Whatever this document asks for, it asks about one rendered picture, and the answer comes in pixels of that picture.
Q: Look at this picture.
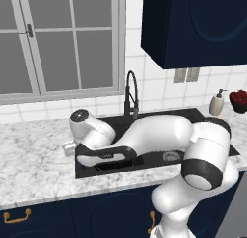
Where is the beige soap dispenser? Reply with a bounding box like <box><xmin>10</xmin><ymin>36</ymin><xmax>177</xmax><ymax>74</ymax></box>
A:
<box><xmin>208</xmin><ymin>88</ymin><xmax>229</xmax><ymax>118</ymax></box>

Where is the navy drawer front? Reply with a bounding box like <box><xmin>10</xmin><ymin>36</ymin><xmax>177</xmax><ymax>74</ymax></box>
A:
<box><xmin>0</xmin><ymin>198</ymin><xmax>74</xmax><ymax>238</ymax></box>

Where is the dark bowl of red fruit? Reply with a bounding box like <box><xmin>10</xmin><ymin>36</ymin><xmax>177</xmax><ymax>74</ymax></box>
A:
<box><xmin>228</xmin><ymin>89</ymin><xmax>247</xmax><ymax>115</ymax></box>

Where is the black sink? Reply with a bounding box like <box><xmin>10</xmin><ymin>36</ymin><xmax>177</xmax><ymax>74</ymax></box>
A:
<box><xmin>74</xmin><ymin>107</ymin><xmax>241</xmax><ymax>180</ymax></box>

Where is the brass drawer handle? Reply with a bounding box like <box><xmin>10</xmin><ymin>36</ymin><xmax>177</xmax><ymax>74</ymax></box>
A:
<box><xmin>2</xmin><ymin>207</ymin><xmax>33</xmax><ymax>225</ymax></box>

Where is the navy cupboard door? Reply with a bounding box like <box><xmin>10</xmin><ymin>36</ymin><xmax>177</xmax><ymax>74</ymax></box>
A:
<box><xmin>70</xmin><ymin>185</ymin><xmax>166</xmax><ymax>238</ymax></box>
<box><xmin>187</xmin><ymin>170</ymin><xmax>246</xmax><ymax>238</ymax></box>

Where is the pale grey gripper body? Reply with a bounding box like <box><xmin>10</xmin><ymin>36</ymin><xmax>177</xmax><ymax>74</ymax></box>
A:
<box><xmin>61</xmin><ymin>140</ymin><xmax>78</xmax><ymax>158</ymax></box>

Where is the navy wall cupboard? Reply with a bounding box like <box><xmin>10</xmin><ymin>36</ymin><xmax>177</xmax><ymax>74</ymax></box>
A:
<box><xmin>140</xmin><ymin>0</ymin><xmax>247</xmax><ymax>70</ymax></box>

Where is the black tap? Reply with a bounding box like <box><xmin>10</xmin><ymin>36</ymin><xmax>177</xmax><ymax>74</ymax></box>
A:
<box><xmin>123</xmin><ymin>69</ymin><xmax>140</xmax><ymax>120</ymax></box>

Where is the brass cupboard door handle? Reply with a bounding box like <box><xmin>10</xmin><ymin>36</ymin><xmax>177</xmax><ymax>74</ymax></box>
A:
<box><xmin>147</xmin><ymin>210</ymin><xmax>157</xmax><ymax>236</ymax></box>

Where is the dark window latch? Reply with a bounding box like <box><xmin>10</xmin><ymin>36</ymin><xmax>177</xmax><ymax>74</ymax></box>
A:
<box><xmin>26</xmin><ymin>23</ymin><xmax>35</xmax><ymax>39</ymax></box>

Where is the grey wall socket plate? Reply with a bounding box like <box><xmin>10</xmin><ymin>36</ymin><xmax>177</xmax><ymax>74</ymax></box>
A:
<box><xmin>186</xmin><ymin>66</ymin><xmax>201</xmax><ymax>83</ymax></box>
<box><xmin>173</xmin><ymin>67</ymin><xmax>188</xmax><ymax>84</ymax></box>

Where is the grey framed window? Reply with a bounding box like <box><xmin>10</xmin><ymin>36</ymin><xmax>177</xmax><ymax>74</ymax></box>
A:
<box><xmin>0</xmin><ymin>0</ymin><xmax>127</xmax><ymax>106</ymax></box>

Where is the grey dishwasher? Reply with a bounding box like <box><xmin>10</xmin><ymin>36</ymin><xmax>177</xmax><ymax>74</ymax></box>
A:
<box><xmin>214</xmin><ymin>172</ymin><xmax>247</xmax><ymax>238</ymax></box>

